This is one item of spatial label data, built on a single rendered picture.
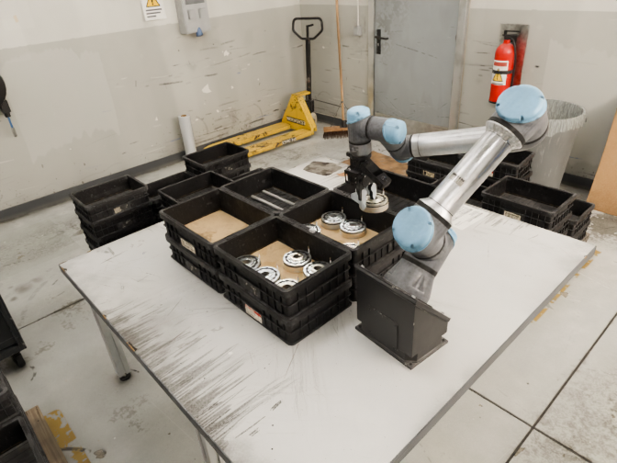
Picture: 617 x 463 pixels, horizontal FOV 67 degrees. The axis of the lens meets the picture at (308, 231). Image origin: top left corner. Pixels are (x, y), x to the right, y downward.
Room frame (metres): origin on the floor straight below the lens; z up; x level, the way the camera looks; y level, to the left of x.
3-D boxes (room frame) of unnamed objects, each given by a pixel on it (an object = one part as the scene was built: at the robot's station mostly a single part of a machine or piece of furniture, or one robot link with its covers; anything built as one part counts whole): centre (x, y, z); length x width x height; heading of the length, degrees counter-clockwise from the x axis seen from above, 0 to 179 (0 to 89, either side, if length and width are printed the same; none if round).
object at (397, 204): (1.74, -0.35, 0.87); 0.40 x 0.30 x 0.11; 41
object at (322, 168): (2.57, -0.11, 0.71); 0.22 x 0.19 x 0.01; 41
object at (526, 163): (2.84, -1.25, 0.37); 0.42 x 0.34 x 0.46; 41
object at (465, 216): (1.94, -0.66, 0.70); 0.33 x 0.23 x 0.01; 41
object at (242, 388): (1.64, -0.03, 0.35); 1.60 x 1.60 x 0.70; 41
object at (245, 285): (1.35, 0.10, 0.87); 0.40 x 0.30 x 0.11; 41
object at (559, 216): (2.27, -1.21, 0.37); 0.40 x 0.30 x 0.45; 41
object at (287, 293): (1.35, 0.10, 0.92); 0.40 x 0.30 x 0.02; 41
